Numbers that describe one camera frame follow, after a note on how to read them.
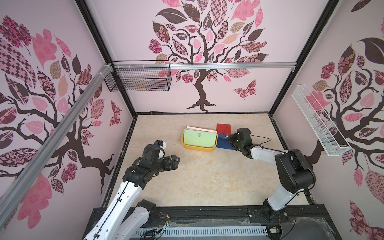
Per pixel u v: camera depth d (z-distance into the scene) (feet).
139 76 3.11
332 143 2.37
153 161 1.86
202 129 3.38
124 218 1.48
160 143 2.27
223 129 3.61
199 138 3.19
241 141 2.53
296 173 1.55
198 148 3.12
